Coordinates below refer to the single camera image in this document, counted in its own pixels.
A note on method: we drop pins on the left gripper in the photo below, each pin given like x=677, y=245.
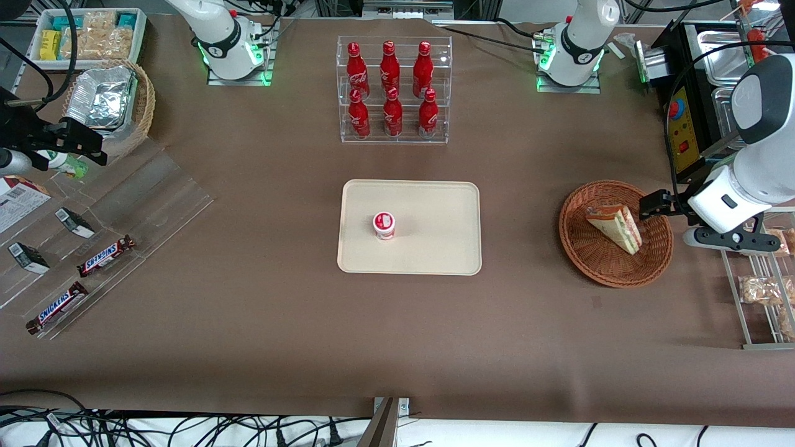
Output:
x=676, y=203

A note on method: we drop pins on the white plastic bin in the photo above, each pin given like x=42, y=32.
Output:
x=141, y=37

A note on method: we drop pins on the triangle sandwich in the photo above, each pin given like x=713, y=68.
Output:
x=615, y=226

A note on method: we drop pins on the white label strip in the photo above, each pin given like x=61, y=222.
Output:
x=617, y=51

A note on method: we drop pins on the snickers chocolate bar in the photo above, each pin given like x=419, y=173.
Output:
x=105, y=256
x=57, y=308

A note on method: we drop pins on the clear acrylic display stand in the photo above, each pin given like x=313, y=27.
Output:
x=155, y=198

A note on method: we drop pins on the small black white box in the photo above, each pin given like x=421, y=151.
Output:
x=28, y=257
x=74, y=223

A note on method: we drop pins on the red cola bottle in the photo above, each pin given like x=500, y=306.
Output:
x=428, y=118
x=423, y=69
x=392, y=117
x=357, y=71
x=389, y=67
x=359, y=118

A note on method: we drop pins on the red plastic item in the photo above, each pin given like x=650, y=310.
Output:
x=754, y=43

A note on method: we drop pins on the red white yogurt cup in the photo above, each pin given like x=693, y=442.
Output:
x=384, y=225

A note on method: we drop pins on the steel pan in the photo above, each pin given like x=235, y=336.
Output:
x=720, y=59
x=723, y=112

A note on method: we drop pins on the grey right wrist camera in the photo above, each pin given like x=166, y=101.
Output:
x=13, y=162

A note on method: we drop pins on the aluminium foil container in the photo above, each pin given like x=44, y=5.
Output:
x=99, y=96

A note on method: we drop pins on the yellow snack packet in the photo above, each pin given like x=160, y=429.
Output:
x=51, y=45

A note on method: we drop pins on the silver metal bracket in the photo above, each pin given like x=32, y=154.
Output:
x=652, y=62

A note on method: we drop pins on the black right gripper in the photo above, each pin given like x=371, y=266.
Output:
x=25, y=132

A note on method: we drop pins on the brown wicker basket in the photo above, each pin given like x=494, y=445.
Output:
x=590, y=254

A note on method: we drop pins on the grey metal post bracket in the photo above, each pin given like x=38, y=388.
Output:
x=382, y=425

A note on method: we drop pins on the clear acrylic bottle rack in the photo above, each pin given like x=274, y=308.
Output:
x=407, y=138

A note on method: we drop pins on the brown table cover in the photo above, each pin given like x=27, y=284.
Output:
x=248, y=347

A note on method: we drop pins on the clear cracker bag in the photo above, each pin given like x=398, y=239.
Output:
x=99, y=20
x=99, y=45

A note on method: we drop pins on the clear nut snack bag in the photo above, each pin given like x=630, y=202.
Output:
x=779, y=242
x=761, y=290
x=787, y=323

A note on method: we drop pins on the black yellow control box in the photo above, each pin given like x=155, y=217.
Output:
x=683, y=133

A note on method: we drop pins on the beige plastic tray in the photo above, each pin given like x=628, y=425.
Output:
x=428, y=248

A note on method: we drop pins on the white brown carton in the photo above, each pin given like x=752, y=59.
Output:
x=18, y=202

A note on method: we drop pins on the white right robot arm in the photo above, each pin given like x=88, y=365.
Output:
x=217, y=31

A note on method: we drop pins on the teal snack packet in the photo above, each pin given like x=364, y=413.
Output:
x=62, y=23
x=127, y=20

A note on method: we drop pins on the green white bottle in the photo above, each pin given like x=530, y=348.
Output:
x=68, y=165

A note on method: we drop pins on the light wicker basket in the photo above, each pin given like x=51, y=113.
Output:
x=146, y=99

